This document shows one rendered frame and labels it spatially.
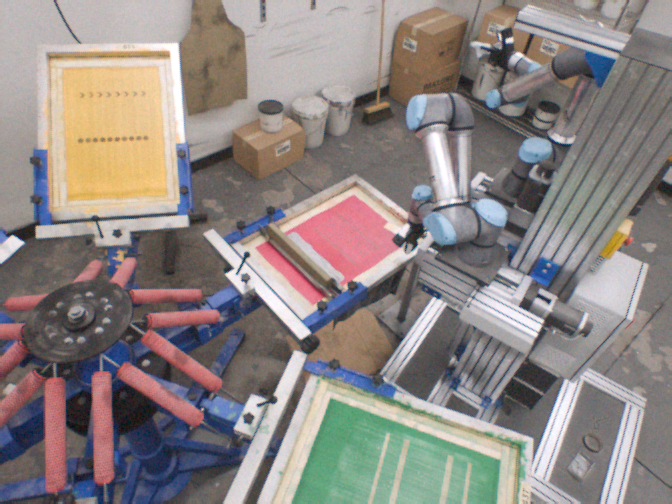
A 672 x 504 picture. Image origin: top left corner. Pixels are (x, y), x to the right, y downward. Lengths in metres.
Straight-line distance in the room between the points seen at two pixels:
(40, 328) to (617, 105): 1.78
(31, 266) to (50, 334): 2.18
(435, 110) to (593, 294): 0.89
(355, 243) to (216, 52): 2.06
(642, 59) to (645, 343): 2.50
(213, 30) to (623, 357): 3.48
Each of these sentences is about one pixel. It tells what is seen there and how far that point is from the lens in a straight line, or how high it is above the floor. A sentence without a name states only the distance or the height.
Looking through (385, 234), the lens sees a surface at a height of 0.97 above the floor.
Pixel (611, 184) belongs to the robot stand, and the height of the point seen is 1.66.
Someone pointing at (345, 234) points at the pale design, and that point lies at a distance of 2.24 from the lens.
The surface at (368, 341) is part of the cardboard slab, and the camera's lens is 3.02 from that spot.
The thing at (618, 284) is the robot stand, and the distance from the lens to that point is 2.09.
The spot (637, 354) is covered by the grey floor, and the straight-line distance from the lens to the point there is 3.70.
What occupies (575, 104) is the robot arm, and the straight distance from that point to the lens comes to 2.14.
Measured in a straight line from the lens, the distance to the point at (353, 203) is 2.41.
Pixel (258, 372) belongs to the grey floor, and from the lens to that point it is 2.90.
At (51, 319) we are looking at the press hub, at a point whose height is 1.31.
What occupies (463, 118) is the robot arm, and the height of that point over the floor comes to 1.66.
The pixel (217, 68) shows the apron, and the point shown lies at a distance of 3.83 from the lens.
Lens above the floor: 2.54
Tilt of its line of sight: 47 degrees down
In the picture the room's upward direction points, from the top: 7 degrees clockwise
